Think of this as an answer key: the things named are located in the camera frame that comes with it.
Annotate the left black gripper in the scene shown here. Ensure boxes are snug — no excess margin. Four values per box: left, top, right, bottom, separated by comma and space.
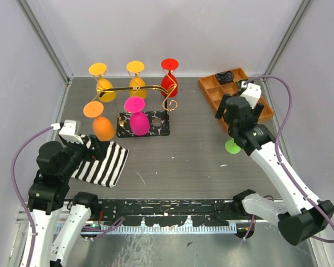
61, 133, 110, 179

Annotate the orange plastic wine glass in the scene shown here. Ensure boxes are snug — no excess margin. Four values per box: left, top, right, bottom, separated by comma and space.
83, 101, 115, 141

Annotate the green plastic wine glass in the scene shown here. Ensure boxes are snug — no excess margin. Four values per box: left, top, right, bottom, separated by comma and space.
225, 139, 241, 155

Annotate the pink plastic wine glass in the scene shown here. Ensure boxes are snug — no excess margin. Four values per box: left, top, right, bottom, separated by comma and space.
124, 96, 150, 136

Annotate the gold wine glass rack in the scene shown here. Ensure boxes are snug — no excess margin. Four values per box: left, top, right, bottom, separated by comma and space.
96, 69, 178, 136

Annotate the red plastic wine glass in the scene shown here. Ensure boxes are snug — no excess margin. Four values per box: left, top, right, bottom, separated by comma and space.
161, 58, 179, 97

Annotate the yellow plastic wine glass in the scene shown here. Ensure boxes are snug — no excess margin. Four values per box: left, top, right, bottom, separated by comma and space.
89, 62, 116, 102

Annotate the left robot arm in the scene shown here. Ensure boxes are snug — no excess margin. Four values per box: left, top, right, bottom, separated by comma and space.
11, 135, 107, 266

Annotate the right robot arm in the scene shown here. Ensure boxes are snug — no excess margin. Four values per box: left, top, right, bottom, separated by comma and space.
215, 94, 334, 246

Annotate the black white striped cloth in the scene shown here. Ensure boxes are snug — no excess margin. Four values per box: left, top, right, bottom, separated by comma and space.
71, 141, 129, 187

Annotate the orange compartment tray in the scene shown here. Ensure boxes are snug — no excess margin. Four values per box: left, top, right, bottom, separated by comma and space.
198, 68, 274, 123

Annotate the dark rose top left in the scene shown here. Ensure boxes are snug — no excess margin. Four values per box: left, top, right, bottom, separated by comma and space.
215, 71, 234, 85

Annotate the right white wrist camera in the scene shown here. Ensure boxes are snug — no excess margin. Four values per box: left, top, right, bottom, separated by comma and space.
239, 81, 262, 109

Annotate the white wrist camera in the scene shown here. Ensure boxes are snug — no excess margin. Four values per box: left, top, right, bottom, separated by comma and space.
239, 81, 262, 109
51, 120, 83, 144

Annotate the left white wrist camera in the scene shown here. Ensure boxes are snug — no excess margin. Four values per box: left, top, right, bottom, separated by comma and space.
51, 120, 83, 144

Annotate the white slotted cable duct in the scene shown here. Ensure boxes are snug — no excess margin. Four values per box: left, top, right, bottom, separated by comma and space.
54, 224, 237, 236

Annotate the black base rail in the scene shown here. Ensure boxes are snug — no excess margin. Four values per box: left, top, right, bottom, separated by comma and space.
90, 199, 257, 228

